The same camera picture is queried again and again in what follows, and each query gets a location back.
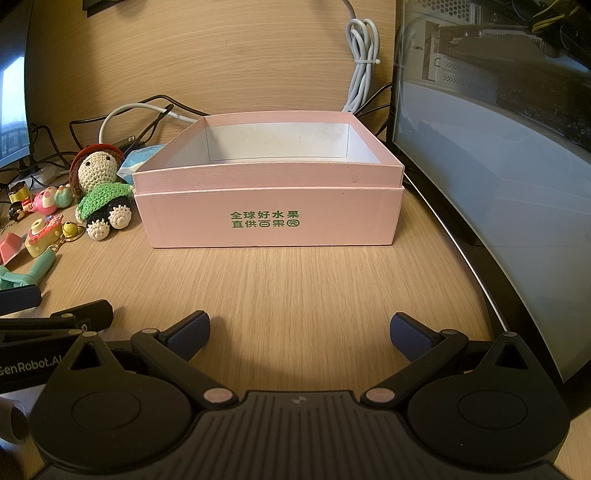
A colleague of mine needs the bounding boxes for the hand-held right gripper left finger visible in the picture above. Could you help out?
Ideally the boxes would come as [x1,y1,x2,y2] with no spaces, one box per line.
[46,310,238,409]

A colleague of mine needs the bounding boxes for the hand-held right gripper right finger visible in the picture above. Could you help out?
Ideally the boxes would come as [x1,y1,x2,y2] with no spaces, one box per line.
[360,312,555,409]

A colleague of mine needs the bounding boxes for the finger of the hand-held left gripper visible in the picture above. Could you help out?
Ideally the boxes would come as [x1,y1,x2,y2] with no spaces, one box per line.
[0,299,114,343]
[0,284,43,315]

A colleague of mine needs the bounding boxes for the pink pig figurine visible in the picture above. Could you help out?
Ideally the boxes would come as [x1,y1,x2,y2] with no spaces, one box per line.
[31,184,75,216]

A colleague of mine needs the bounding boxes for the crochet doll with green scarf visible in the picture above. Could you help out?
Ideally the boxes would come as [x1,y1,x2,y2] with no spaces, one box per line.
[68,144,137,242]

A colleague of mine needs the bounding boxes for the pink cardboard box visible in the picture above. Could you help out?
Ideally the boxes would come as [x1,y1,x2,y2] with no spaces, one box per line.
[132,112,406,249]

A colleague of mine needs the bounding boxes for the blue tissue pack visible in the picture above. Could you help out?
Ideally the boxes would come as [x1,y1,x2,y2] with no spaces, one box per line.
[116,144,166,183]

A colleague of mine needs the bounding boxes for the blue-legged doll toy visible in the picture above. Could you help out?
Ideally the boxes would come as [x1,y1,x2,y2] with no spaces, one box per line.
[0,249,57,291]

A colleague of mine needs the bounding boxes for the pink triangular toy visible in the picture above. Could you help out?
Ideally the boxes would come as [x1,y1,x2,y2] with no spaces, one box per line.
[0,232,23,266]

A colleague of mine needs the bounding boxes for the white power strip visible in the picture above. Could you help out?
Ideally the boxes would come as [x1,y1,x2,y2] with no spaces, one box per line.
[18,165,71,186]

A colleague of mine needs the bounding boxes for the computer monitor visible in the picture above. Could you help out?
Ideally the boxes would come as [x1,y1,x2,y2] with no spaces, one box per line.
[0,0,34,172]

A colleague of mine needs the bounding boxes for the glass-sided computer case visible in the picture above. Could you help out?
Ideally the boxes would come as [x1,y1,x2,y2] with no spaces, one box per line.
[390,0,591,385]

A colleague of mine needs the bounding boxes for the pink camera keychain toy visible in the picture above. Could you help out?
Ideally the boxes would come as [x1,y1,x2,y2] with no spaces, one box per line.
[24,215,63,259]

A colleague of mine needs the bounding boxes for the white looped cable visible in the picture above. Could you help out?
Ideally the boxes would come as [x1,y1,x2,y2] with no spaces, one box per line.
[98,104,206,148]

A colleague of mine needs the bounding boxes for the black cables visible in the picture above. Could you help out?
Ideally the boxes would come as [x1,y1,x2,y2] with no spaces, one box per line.
[28,83,394,172]

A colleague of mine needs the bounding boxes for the coiled white cable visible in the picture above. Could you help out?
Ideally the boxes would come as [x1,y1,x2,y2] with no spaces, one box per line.
[342,0,382,113]

